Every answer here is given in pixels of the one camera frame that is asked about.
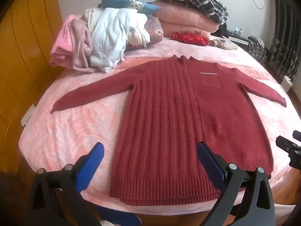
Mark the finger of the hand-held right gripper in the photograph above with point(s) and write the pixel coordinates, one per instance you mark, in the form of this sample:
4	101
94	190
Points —
288	146

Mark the pink floral bed blanket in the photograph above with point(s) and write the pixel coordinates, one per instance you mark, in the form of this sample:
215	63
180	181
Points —
82	127

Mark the beige cloth item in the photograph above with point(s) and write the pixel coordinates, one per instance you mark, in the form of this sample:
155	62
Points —
224	44

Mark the dark patterned curtain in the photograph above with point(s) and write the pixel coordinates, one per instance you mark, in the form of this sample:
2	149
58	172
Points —
287	51

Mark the white ribbed garment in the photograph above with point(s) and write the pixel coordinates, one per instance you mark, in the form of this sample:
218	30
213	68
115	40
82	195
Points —
108	37

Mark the pink folded cloth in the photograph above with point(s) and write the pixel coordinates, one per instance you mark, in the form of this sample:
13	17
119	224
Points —
61	42

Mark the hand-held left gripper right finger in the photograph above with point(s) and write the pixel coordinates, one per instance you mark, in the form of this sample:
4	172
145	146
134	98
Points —
209	162

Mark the pink folded fleece blanket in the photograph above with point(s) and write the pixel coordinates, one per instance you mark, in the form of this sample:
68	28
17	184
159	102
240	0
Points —
183	16

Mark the red sequined pouch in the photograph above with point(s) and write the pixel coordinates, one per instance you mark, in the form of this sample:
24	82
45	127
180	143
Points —
190	38

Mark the white card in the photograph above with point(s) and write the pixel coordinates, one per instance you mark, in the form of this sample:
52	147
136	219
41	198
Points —
27	115

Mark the purple patterned cushion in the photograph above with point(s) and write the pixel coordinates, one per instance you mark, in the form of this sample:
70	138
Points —
155	29

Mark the grey plaid cloth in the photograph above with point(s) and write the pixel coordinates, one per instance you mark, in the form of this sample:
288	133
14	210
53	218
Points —
257	48

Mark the blue pillow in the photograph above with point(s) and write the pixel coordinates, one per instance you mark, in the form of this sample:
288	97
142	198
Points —
115	0

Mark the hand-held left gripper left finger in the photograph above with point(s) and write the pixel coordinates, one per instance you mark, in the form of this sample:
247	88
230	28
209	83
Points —
94	160

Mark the cream zippered garment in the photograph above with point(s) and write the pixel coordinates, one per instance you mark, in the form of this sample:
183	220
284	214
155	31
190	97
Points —
138	37

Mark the white box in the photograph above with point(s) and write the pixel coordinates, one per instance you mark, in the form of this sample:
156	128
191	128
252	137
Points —
287	82

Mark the dark red knit sweater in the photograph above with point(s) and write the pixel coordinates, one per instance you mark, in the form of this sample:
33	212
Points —
164	122

